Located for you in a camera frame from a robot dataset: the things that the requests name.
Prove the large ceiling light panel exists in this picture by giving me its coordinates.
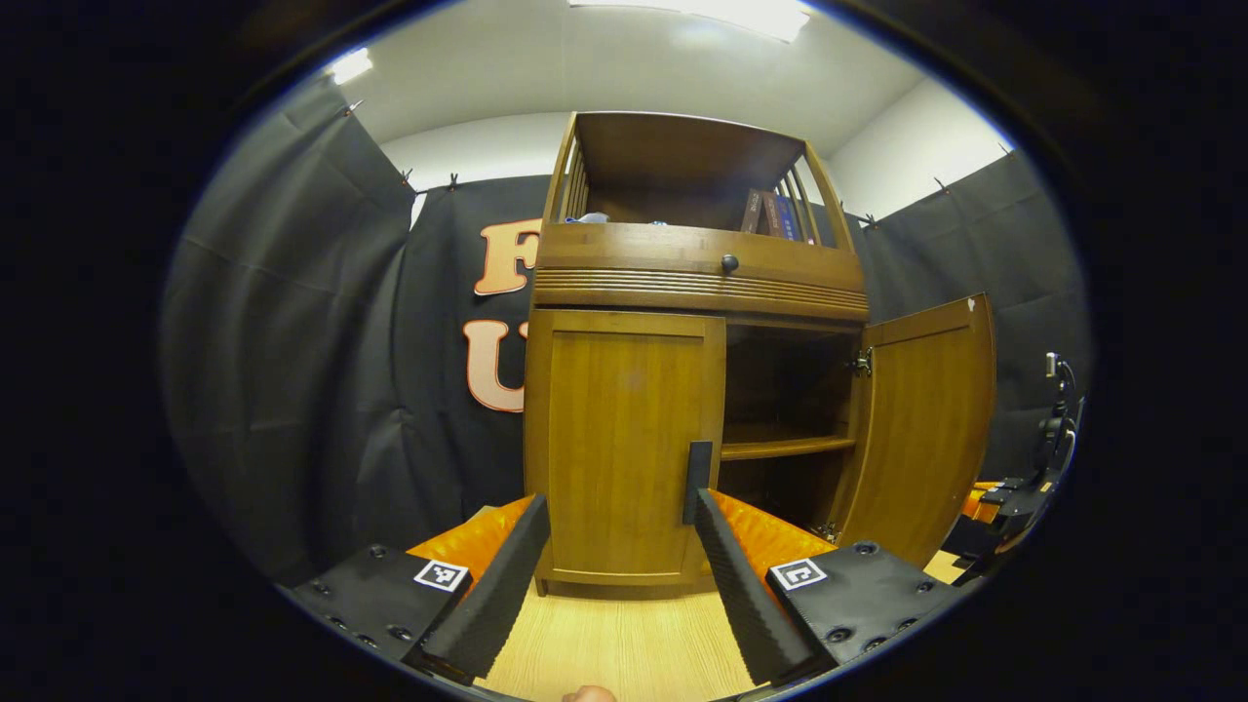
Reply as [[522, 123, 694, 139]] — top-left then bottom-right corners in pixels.
[[568, 0, 812, 43]]

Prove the wooden double-door shoe cabinet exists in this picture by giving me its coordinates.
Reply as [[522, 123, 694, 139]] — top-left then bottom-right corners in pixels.
[[523, 110, 871, 601]]

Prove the wooden inner cabinet shelf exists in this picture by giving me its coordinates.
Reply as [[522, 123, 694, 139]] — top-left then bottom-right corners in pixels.
[[720, 436, 859, 462]]

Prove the black backdrop cloth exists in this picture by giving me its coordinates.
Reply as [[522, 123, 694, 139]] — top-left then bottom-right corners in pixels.
[[161, 76, 1091, 586]]

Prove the wooden cabinet door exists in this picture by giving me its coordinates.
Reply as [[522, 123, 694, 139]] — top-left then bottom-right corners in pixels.
[[531, 310, 727, 586], [827, 292, 997, 569]]

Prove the black left door handle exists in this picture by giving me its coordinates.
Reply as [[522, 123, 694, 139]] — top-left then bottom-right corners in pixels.
[[682, 441, 715, 526]]

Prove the small ceiling light panel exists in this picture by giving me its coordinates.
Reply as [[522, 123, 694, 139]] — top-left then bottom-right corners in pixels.
[[327, 47, 374, 86]]

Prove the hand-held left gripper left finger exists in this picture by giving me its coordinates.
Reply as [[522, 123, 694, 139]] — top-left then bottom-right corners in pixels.
[[278, 493, 553, 685]]

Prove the wooden cabinet drawer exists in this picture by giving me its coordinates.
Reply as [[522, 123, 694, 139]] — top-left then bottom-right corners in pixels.
[[532, 222, 869, 323]]

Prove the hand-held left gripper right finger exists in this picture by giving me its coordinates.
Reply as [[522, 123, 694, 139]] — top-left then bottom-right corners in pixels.
[[694, 487, 976, 688]]

